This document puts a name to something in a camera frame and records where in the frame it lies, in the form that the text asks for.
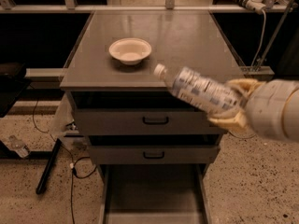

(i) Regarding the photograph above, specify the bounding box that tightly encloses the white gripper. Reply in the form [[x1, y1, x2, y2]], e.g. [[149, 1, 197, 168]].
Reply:
[[207, 78, 293, 140]]

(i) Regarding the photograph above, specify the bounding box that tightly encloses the blue labelled plastic bottle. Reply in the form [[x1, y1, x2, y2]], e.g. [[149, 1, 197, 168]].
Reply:
[[153, 63, 244, 118]]

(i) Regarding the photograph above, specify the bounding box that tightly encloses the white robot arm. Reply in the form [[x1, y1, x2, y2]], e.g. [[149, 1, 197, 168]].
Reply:
[[207, 78, 299, 142]]

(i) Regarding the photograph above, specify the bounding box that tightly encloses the grey middle drawer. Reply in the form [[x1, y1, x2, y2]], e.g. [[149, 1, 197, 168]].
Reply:
[[88, 134, 221, 164]]

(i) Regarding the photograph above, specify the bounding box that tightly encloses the grey drawer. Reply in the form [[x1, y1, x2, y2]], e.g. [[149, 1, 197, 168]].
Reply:
[[98, 164, 212, 224], [88, 134, 221, 164], [72, 91, 223, 135]]

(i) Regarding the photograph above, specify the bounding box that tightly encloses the grey drawer cabinet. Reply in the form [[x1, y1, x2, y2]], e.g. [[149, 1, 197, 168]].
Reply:
[[61, 9, 242, 224]]

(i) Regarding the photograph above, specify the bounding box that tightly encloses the grey bottom drawer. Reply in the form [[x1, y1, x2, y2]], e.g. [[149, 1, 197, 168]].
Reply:
[[98, 164, 212, 224]]

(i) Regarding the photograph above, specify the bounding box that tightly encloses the grey top drawer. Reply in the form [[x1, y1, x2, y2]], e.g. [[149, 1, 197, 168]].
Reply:
[[72, 91, 223, 135]]

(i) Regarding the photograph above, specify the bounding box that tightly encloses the clear bottle on floor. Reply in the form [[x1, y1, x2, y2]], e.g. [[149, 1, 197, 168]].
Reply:
[[8, 135, 30, 159]]

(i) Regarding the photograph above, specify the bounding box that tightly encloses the white paper bowl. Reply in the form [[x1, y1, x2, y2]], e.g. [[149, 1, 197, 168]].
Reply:
[[108, 38, 151, 65]]

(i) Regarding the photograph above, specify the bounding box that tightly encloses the black table leg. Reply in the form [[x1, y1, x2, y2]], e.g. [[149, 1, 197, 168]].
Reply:
[[36, 139, 62, 195]]

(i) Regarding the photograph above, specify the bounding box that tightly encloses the black table at left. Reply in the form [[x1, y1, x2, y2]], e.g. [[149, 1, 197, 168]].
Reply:
[[0, 63, 31, 118]]

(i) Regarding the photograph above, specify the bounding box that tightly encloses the white cable at right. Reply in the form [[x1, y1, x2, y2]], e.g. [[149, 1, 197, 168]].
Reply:
[[227, 9, 267, 140]]

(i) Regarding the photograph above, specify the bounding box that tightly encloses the black cable on floor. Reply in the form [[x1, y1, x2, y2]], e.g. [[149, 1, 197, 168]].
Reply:
[[31, 85, 99, 224]]

